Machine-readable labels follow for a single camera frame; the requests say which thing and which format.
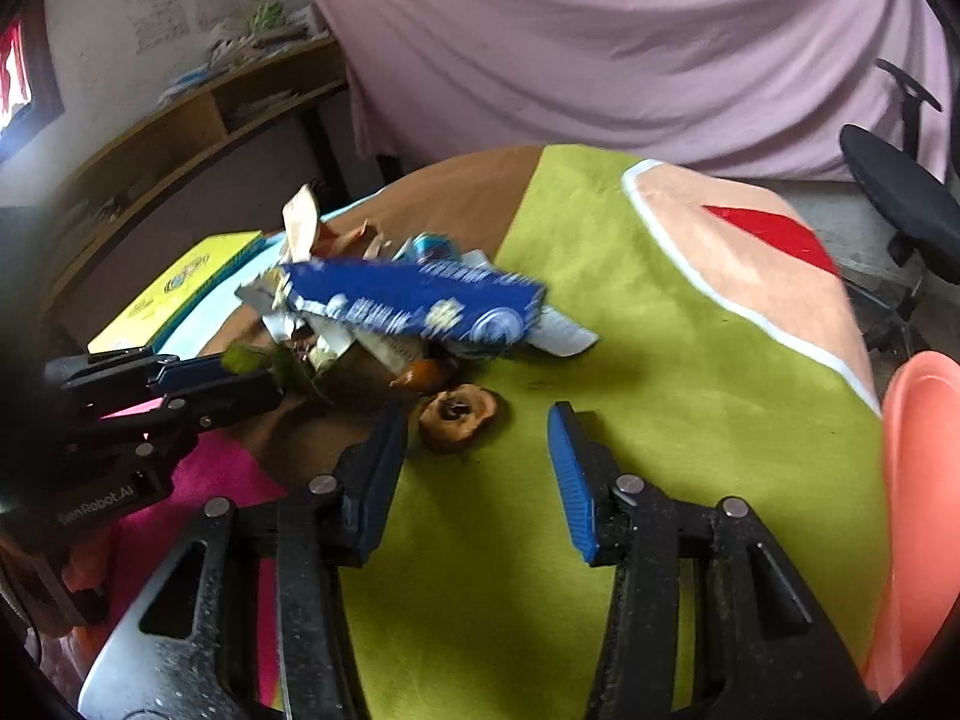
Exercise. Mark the green patterned bag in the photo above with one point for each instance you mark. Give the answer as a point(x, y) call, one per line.
point(268, 16)

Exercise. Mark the pink hanging cloth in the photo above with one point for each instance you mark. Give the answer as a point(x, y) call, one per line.
point(600, 37)

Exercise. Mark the orange peel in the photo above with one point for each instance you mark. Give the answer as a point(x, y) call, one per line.
point(424, 375)

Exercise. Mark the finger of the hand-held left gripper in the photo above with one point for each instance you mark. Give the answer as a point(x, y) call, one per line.
point(232, 399)
point(191, 373)

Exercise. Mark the pile of papers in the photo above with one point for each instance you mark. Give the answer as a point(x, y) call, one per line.
point(225, 52)

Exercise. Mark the pink plate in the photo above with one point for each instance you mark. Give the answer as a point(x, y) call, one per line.
point(922, 502)

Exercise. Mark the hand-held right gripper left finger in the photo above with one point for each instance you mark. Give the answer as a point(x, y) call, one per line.
point(375, 480)

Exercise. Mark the dark wooden frame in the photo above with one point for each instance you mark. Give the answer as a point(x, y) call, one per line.
point(45, 75)

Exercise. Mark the blue snack wrapper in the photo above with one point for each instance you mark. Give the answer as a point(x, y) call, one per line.
point(390, 296)

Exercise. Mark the white cardboard box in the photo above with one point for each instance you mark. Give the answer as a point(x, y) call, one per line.
point(307, 19)

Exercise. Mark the tan dry husk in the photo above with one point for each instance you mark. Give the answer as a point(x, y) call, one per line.
point(304, 221)

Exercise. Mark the crumpled silver wrapper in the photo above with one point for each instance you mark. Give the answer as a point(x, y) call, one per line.
point(259, 292)

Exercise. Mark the green leaf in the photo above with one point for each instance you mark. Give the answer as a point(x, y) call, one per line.
point(244, 360)

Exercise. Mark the brown dry peel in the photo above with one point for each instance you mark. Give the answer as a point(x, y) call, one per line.
point(352, 238)

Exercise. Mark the yellow book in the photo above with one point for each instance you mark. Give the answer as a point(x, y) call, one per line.
point(180, 285)

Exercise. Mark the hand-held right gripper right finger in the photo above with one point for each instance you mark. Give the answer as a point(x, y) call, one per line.
point(574, 487)

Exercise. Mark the colourful patchwork blanket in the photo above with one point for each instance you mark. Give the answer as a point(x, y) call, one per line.
point(675, 390)

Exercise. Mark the white printed paper scrap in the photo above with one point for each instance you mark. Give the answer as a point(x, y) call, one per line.
point(390, 349)

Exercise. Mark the brown dried fruit shell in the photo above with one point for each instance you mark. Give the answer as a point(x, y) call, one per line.
point(457, 420)

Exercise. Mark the stack of papers in shelf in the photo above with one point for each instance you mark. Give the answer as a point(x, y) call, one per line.
point(262, 106)

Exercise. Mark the wooden shelf desk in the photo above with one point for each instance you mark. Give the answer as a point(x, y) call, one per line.
point(180, 120)

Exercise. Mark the black office chair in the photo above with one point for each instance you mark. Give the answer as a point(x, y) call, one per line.
point(892, 187)

